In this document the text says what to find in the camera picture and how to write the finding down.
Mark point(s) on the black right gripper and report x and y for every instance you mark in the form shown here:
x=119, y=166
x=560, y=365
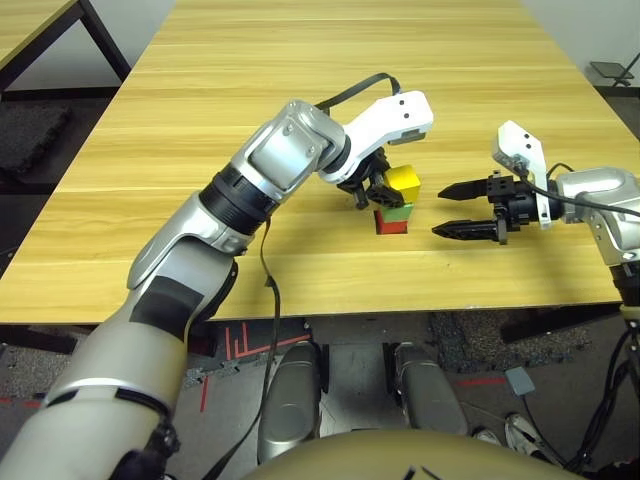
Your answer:
x=515, y=205

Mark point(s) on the tan robot torso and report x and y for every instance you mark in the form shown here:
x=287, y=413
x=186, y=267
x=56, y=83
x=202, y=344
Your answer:
x=400, y=457

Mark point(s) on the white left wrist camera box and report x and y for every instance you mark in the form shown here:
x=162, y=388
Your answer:
x=387, y=120

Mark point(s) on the black foam cushion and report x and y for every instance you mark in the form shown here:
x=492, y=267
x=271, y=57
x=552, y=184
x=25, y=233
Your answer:
x=30, y=135

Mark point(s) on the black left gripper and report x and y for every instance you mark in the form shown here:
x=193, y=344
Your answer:
x=362, y=175

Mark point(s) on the dark speckled floor mat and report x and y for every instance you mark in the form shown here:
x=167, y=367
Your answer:
x=30, y=370
x=475, y=340

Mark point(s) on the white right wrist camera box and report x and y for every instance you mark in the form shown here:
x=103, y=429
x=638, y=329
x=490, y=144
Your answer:
x=522, y=150

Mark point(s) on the grey foot pedal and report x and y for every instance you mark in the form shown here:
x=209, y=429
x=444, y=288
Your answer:
x=520, y=381

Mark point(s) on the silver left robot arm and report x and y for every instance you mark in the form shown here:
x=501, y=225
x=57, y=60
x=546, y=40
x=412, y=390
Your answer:
x=175, y=280

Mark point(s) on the white sneaker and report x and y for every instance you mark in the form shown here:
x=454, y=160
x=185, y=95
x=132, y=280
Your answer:
x=486, y=436
x=525, y=437

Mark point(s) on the grey robot leg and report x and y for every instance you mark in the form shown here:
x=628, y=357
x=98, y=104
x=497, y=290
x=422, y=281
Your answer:
x=430, y=395
x=290, y=400

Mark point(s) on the red wooden block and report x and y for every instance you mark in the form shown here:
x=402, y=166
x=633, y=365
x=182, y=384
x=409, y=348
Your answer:
x=392, y=227

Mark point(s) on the grey right robot leg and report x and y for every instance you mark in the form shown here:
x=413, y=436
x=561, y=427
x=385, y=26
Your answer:
x=430, y=395

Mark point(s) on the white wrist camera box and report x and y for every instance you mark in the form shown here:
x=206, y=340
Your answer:
x=387, y=120
x=522, y=150

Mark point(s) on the green wooden block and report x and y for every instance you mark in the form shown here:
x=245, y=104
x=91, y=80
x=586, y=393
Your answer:
x=404, y=212

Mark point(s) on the black floor stand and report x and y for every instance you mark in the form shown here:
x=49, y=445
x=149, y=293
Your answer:
x=611, y=70

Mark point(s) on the yellow wooden block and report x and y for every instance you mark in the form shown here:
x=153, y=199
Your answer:
x=406, y=181

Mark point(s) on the black square pad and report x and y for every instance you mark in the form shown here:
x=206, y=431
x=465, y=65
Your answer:
x=375, y=231

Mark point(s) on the grey left robot leg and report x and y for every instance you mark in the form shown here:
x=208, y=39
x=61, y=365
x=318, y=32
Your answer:
x=290, y=400

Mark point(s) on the wooden side table black frame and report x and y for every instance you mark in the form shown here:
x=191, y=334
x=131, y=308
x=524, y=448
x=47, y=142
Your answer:
x=25, y=25

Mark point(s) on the black table frame bar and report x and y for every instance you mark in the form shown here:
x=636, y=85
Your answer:
x=35, y=339
x=550, y=325

